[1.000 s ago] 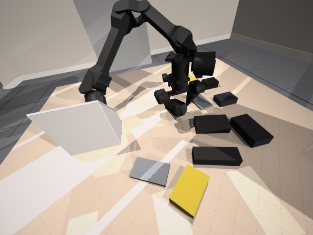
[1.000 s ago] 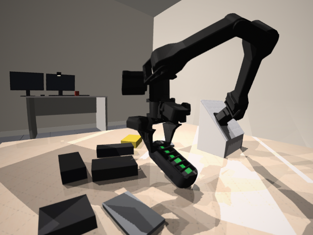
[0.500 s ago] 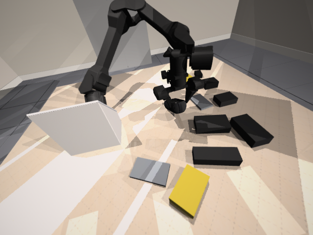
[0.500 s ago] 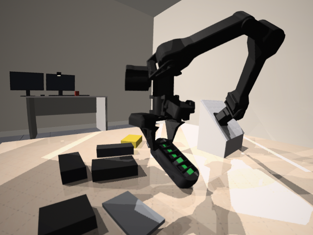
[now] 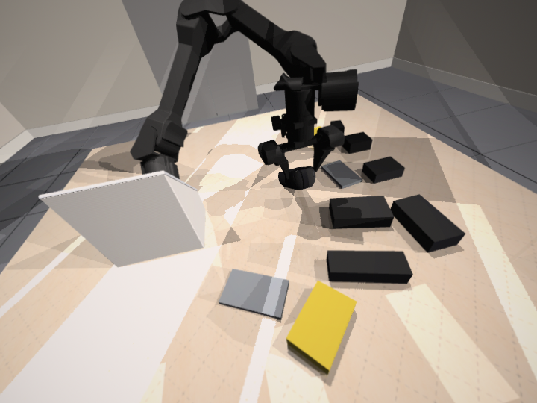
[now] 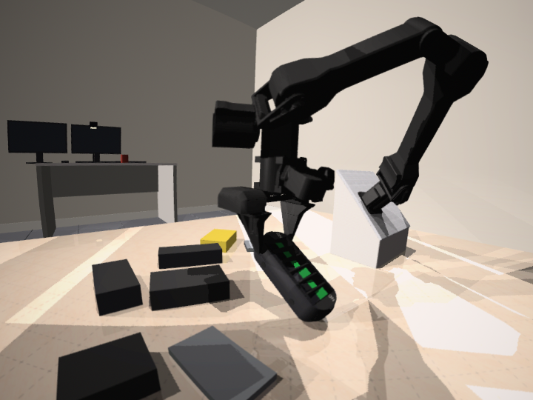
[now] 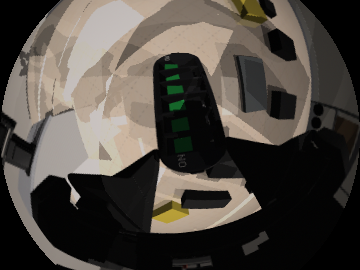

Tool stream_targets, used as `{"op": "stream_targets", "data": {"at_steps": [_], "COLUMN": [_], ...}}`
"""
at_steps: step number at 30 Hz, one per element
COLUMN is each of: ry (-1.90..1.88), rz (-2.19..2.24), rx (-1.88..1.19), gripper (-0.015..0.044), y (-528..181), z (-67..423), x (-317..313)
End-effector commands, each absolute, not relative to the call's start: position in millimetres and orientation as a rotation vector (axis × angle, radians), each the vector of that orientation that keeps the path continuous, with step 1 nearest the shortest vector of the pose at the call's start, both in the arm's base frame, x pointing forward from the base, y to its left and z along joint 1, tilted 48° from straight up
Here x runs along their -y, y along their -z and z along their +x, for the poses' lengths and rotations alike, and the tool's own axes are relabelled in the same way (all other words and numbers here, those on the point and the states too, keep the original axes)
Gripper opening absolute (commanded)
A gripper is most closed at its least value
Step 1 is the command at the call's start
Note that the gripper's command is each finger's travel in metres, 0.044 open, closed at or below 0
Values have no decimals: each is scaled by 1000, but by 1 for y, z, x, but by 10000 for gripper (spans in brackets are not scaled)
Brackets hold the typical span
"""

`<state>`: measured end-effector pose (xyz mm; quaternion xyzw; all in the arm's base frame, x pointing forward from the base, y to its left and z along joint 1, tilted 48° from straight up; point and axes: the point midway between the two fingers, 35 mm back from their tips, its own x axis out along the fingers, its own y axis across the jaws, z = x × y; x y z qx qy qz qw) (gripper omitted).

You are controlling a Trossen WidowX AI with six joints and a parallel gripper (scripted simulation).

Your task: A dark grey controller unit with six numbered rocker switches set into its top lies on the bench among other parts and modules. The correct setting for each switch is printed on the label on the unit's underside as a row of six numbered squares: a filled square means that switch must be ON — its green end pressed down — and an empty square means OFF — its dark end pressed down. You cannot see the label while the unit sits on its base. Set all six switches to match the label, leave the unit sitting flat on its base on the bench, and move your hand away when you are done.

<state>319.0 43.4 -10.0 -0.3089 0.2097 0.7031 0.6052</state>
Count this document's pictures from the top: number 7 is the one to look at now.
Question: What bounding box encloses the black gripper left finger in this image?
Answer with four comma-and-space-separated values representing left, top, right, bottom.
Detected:
68, 150, 160, 234

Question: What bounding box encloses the yellow rectangular block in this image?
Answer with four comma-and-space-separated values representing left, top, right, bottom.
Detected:
232, 0, 268, 24
152, 200, 189, 224

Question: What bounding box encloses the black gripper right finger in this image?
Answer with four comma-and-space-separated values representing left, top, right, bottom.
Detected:
225, 130, 312, 208

